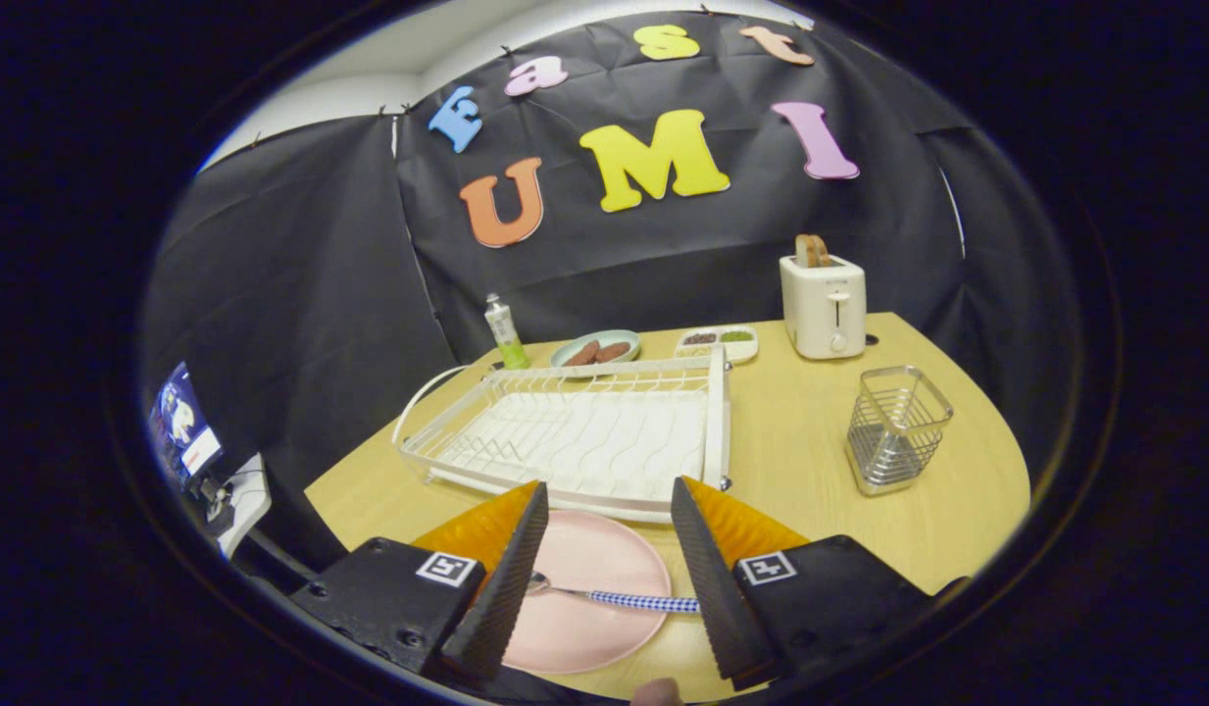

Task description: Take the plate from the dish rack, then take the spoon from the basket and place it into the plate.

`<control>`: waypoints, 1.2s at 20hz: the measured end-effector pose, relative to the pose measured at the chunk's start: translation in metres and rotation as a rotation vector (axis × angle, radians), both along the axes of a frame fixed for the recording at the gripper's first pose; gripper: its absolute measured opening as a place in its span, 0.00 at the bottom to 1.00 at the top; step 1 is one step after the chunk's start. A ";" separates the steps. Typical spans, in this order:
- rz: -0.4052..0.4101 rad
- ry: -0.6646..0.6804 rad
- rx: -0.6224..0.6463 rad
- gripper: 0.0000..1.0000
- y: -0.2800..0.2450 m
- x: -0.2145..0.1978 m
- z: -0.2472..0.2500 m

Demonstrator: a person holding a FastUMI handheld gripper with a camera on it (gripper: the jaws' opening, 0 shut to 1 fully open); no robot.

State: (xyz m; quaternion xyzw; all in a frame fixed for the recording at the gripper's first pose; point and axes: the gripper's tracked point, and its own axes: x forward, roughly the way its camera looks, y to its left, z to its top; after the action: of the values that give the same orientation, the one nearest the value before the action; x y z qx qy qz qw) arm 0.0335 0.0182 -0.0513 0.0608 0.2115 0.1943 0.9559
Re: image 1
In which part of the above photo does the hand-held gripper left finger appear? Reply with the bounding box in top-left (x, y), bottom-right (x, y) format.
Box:
top-left (290, 479), bottom-right (550, 681)

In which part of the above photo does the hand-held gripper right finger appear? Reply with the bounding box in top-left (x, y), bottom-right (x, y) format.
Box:
top-left (670, 477), bottom-right (970, 691)

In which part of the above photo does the pink plate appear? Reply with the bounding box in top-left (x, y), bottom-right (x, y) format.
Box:
top-left (501, 510), bottom-right (676, 676)

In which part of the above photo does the blue checked handle spoon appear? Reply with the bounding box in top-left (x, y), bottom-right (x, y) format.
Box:
top-left (526, 572), bottom-right (701, 615)

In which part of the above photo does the white dish rack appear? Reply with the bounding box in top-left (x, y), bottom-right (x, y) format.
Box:
top-left (392, 345), bottom-right (732, 524)

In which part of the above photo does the metal wire basket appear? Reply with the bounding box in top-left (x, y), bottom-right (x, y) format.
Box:
top-left (844, 366), bottom-right (955, 497)

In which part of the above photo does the small teal plate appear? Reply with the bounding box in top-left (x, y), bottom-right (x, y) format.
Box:
top-left (550, 329), bottom-right (642, 370)

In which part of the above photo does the white divided dish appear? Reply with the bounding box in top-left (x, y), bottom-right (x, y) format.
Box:
top-left (675, 326), bottom-right (760, 365)

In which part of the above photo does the green liquid bottle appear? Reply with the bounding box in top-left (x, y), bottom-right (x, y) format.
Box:
top-left (483, 293), bottom-right (530, 371)

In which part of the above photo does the white toaster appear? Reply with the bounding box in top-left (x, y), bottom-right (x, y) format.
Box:
top-left (780, 254), bottom-right (868, 361)

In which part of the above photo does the computer monitor screen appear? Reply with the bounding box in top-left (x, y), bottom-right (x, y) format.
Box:
top-left (151, 361), bottom-right (225, 491)

